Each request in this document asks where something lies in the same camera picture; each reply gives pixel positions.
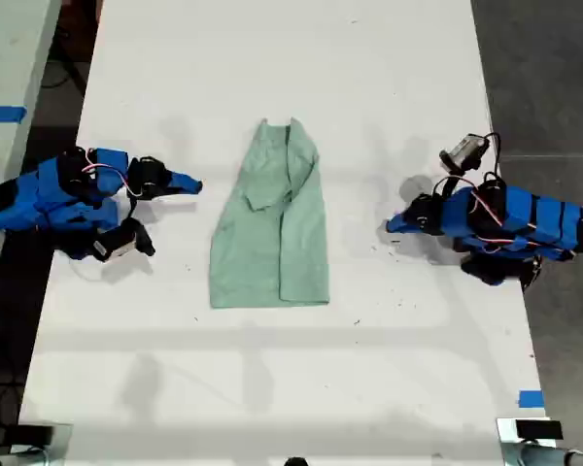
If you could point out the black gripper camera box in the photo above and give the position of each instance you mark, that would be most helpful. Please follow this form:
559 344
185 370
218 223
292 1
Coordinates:
116 242
464 151

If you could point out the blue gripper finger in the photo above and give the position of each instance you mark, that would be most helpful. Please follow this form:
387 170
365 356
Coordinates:
180 178
182 189
404 230
404 219

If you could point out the blue and black arm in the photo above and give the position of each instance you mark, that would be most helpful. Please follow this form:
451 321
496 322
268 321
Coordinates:
539 218
53 199

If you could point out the pale green T-shirt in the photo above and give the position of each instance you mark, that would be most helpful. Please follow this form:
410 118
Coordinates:
267 242

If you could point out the pale side table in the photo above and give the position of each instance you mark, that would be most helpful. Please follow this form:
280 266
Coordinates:
10 58

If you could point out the grey tube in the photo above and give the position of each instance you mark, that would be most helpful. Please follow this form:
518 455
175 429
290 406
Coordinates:
14 458
539 455

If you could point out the white metal bracket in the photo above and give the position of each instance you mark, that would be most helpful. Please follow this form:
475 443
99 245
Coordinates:
505 429

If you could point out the short blue tape strip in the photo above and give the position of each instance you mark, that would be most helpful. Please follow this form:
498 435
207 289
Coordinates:
531 398

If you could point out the long blue tape strip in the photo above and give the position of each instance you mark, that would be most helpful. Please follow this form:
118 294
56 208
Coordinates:
2 114

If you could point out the shiny metal bracket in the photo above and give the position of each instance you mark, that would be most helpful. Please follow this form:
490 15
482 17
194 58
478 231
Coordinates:
62 444

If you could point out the small black box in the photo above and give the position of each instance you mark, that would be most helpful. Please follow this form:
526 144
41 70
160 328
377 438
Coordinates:
35 434
538 430

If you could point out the small black round object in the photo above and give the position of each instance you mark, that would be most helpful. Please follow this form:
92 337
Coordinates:
296 462

